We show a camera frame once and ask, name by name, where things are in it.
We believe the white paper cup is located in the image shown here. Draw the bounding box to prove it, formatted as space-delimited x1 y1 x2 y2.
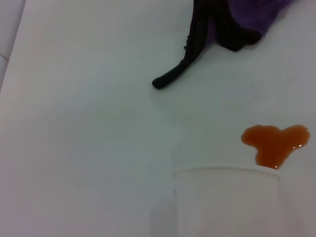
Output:
170 166 283 237

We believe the blue-purple rag black trim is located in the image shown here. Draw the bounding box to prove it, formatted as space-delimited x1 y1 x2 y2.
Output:
151 0 301 90

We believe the brown liquid stain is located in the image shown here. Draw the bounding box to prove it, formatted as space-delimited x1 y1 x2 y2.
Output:
240 124 311 170

